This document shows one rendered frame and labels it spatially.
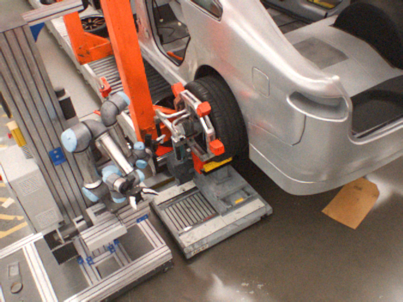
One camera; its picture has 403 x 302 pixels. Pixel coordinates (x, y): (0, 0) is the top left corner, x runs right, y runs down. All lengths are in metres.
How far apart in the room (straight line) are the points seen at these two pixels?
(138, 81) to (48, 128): 0.97
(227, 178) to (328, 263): 1.07
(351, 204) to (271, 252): 0.84
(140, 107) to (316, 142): 1.54
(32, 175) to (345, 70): 2.47
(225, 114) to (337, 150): 0.89
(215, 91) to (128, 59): 0.68
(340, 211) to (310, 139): 1.43
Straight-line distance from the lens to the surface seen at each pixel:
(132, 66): 3.21
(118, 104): 2.78
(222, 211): 3.50
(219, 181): 3.63
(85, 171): 2.56
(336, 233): 3.59
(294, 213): 3.68
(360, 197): 3.87
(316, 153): 2.46
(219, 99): 3.00
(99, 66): 5.72
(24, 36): 2.33
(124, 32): 3.10
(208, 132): 2.97
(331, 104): 2.44
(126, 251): 3.33
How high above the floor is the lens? 2.78
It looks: 40 degrees down
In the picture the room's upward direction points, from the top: 8 degrees counter-clockwise
